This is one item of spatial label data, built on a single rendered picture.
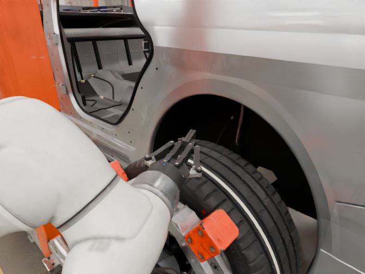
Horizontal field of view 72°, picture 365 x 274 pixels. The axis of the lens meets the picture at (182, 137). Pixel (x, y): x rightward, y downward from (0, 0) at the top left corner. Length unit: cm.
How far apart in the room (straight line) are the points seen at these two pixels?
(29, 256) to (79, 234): 196
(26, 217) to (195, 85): 72
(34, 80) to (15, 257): 162
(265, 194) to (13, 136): 61
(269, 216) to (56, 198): 54
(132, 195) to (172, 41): 72
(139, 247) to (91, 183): 10
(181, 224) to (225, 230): 11
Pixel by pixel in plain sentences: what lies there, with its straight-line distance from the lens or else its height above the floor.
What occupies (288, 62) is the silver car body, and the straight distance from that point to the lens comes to 75.
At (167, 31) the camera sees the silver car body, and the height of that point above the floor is 151.
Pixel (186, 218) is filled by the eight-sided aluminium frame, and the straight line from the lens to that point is 62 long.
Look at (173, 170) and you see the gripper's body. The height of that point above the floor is 129.
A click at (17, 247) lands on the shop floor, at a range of 241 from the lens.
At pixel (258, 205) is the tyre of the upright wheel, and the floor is 110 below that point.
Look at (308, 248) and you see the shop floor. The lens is 226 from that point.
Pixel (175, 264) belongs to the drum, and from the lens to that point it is 83.
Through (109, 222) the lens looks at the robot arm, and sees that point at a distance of 33.
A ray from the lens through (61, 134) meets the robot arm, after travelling 33.
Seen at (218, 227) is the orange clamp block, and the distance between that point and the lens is 56.
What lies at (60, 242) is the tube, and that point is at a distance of 78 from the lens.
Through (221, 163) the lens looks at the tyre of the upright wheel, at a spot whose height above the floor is 117.
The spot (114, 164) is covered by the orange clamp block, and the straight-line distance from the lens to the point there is 84.
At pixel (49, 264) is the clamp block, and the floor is 95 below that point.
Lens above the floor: 154
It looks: 24 degrees down
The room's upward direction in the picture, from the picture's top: straight up
